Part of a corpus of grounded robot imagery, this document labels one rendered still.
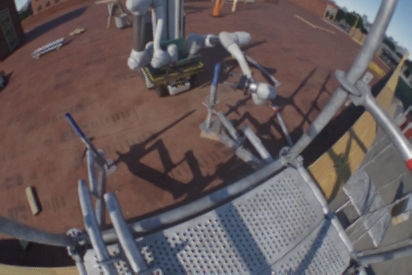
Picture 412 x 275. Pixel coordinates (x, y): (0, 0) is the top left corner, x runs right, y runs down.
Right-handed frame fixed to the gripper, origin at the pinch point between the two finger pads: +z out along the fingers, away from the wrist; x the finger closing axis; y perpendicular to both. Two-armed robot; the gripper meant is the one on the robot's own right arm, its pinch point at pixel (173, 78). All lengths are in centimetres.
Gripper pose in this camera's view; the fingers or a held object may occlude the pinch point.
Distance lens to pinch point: 177.5
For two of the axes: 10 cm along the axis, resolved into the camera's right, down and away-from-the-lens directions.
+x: -8.4, 3.7, -4.0
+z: -0.9, 6.4, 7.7
